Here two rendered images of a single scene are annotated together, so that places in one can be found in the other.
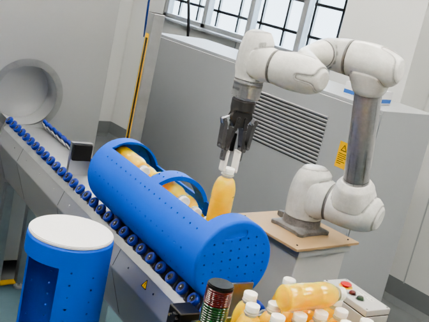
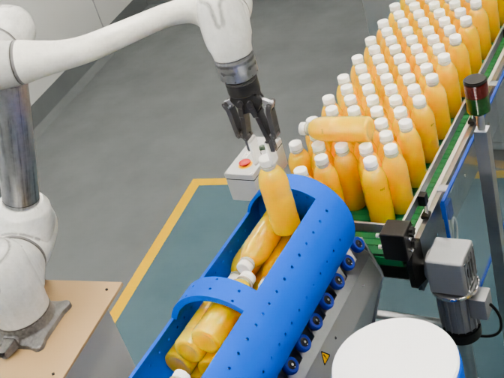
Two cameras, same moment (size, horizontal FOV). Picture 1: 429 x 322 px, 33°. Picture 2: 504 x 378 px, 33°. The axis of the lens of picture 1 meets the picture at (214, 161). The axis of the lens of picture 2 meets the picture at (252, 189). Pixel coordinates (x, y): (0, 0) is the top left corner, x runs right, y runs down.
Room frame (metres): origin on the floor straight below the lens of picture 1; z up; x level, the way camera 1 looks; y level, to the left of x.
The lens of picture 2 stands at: (2.81, 1.62, 2.43)
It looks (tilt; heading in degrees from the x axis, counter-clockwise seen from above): 33 degrees down; 251
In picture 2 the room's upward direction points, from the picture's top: 18 degrees counter-clockwise
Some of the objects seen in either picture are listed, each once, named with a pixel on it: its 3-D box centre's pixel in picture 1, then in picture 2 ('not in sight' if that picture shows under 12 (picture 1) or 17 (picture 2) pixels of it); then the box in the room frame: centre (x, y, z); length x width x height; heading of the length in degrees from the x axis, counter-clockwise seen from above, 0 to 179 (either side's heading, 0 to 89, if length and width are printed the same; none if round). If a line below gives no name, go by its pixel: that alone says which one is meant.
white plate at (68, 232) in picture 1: (71, 231); (394, 364); (2.21, 0.41, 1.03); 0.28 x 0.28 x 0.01
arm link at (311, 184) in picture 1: (311, 191); (6, 277); (2.85, -0.41, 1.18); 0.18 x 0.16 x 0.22; 60
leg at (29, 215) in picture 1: (26, 236); not in sight; (3.77, 0.94, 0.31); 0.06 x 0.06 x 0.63; 35
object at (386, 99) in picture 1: (368, 92); not in sight; (4.10, -0.76, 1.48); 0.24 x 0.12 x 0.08; 50
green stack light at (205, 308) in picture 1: (214, 312); (478, 102); (1.54, -0.08, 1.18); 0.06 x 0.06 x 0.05
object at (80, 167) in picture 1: (80, 159); not in sight; (3.16, 0.60, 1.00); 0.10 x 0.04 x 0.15; 125
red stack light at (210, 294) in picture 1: (218, 294); (475, 88); (1.54, -0.08, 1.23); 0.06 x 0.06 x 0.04
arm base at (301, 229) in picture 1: (297, 220); (22, 323); (2.87, -0.39, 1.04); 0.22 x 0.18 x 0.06; 42
